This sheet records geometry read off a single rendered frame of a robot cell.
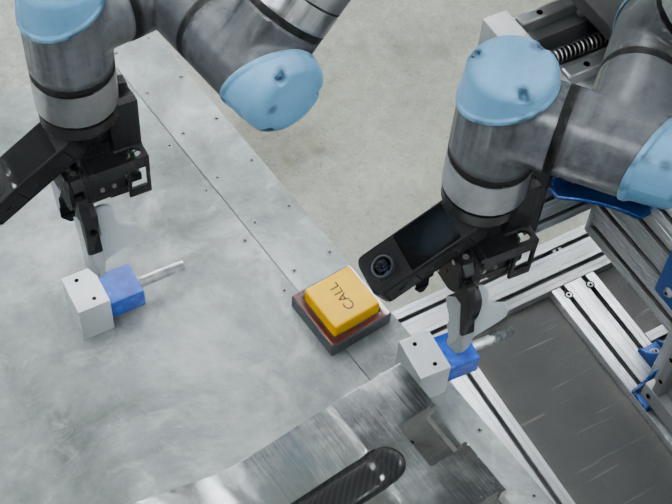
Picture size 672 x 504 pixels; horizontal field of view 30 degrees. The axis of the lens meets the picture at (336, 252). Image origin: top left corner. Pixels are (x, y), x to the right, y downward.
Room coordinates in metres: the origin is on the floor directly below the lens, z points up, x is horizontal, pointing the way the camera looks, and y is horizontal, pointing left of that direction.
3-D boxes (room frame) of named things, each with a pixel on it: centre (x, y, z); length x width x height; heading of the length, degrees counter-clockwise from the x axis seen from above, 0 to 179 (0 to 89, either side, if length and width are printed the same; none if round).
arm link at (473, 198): (0.70, -0.12, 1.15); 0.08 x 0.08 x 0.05
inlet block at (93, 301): (0.76, 0.22, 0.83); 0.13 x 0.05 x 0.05; 122
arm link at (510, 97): (0.69, -0.13, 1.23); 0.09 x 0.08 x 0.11; 73
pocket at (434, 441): (0.58, -0.11, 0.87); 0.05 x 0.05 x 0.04; 39
